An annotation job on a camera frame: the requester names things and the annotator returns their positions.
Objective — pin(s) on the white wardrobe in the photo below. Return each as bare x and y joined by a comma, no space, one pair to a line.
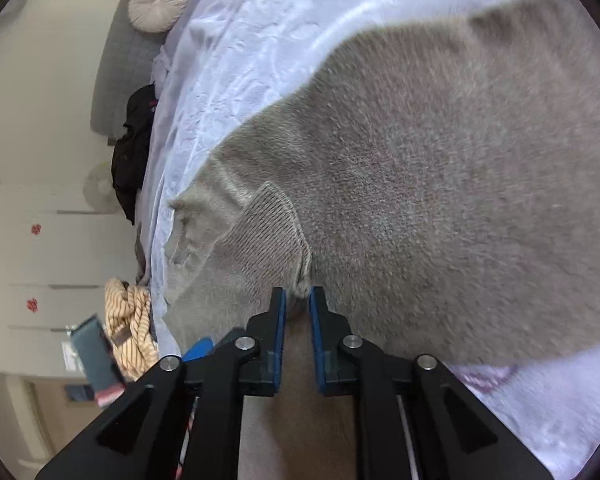
55,270

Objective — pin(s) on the black clothing pile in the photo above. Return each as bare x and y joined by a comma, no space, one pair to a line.
130,160

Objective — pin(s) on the round beige pillow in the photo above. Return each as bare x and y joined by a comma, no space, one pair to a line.
160,2

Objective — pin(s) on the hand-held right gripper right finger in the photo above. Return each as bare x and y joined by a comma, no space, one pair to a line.
316,330

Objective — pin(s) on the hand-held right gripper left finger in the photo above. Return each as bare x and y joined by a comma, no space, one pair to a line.
280,320

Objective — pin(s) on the yellow striped cloth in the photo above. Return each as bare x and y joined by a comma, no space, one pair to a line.
130,325

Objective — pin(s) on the white round fan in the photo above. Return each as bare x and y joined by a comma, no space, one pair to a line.
100,187

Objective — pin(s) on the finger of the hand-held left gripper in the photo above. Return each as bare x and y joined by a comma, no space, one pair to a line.
200,350

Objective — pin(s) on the grey padded headboard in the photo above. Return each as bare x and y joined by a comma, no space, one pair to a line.
125,70

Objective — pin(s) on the red door decoration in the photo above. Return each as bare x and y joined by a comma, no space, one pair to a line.
36,230
31,305

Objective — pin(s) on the grey knit sweater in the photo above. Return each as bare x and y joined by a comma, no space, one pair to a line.
430,185

